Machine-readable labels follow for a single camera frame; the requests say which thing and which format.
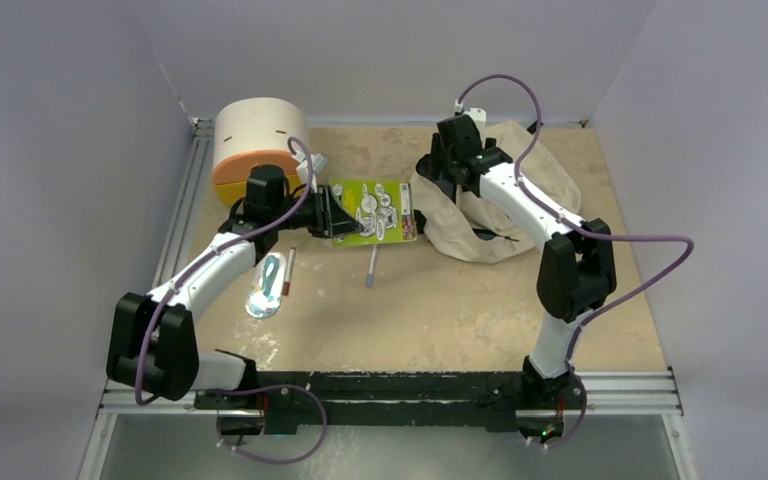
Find aluminium frame rails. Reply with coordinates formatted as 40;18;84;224
79;117;700;480

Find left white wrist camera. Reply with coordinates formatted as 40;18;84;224
293;151;328;184

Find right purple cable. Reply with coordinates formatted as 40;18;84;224
455;74;696;452

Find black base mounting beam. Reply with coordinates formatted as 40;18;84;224
193;370;587;437

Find blister pack with blue scissors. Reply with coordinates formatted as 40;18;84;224
245;253;287;320

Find beige canvas student backpack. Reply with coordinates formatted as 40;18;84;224
410;121;584;264

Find purple grey marker pen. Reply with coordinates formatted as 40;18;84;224
365;244;380;288

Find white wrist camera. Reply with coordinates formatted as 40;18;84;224
454;100;487;129
293;151;328;184

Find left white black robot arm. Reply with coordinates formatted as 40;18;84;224
106;165;363;409

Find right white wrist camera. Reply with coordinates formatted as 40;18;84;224
454;100;487;129

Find dark red marker pen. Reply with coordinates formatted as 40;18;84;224
282;248;297;296

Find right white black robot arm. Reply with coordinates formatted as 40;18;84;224
411;114;617;407

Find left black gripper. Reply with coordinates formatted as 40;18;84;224
270;184;361;239

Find green illustrated book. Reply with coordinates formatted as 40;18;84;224
330;179;418;247

